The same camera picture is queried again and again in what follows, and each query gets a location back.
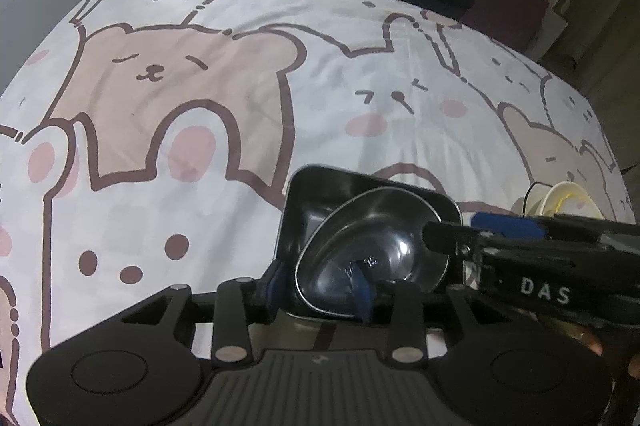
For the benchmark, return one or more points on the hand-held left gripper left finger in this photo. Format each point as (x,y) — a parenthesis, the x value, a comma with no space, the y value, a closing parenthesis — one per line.
(270,296)

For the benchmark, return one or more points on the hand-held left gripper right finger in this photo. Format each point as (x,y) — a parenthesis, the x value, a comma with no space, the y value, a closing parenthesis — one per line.
(362,296)

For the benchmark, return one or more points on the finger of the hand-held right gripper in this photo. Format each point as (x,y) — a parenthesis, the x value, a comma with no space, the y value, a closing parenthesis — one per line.
(505,226)
(500,271)

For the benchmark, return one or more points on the white square plate dark rim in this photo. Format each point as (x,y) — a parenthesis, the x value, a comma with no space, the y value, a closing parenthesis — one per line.
(519,207)

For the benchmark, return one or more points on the oval steel bowl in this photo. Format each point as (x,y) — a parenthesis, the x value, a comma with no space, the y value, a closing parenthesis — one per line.
(370,226)

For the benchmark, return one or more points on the rectangular steel container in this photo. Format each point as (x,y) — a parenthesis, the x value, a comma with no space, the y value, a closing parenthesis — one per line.
(310,201)

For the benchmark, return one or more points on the person's right hand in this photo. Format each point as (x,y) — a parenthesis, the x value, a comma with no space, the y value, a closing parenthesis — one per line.
(592,342)

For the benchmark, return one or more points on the maroon chair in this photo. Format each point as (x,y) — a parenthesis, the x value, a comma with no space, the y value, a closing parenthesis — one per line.
(505,11)

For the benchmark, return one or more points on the bear print tablecloth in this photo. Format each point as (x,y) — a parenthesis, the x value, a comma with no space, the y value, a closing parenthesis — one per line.
(200,71)

